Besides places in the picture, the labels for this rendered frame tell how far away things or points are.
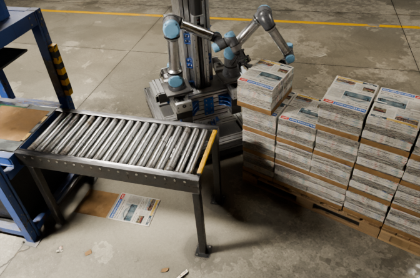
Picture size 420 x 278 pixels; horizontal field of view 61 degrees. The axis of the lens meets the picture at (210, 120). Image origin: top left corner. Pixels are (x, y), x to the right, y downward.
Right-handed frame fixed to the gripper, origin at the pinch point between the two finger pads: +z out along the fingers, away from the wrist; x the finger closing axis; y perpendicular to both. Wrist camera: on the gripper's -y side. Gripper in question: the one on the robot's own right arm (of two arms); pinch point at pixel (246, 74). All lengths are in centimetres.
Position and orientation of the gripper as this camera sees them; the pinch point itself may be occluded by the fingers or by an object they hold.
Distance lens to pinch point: 281.5
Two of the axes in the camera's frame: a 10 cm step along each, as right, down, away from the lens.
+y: 7.0, -1.4, -7.0
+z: 4.6, 8.3, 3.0
